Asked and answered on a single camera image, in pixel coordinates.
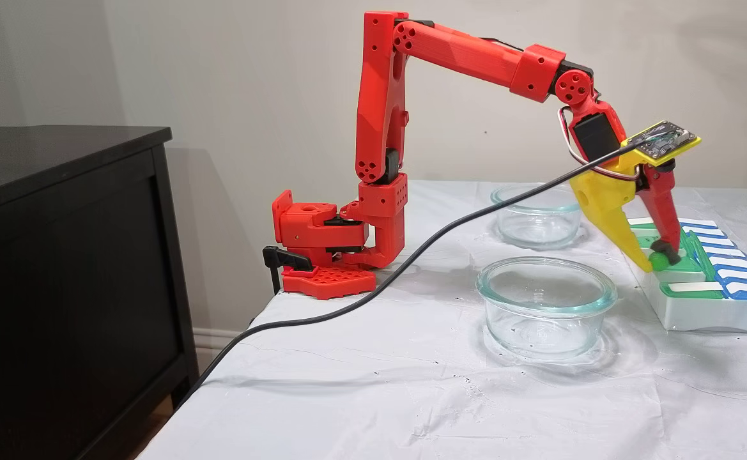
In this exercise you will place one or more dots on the camera board on yellow mount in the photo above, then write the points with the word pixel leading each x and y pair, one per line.
pixel 664 140

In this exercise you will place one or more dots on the green ball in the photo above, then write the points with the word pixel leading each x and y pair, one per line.
pixel 657 261

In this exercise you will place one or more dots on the black wooden cabinet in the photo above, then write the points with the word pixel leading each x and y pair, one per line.
pixel 60 287

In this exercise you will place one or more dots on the white tablecloth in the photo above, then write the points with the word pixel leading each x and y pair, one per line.
pixel 379 396

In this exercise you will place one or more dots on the white baseboard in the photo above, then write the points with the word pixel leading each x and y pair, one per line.
pixel 213 342

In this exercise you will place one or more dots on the clear glass bowl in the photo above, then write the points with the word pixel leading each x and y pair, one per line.
pixel 539 230
pixel 501 319

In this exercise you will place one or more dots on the weekly pill organizer box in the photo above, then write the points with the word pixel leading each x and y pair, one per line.
pixel 693 313

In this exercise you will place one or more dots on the black table clamp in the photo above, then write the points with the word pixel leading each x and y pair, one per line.
pixel 284 257

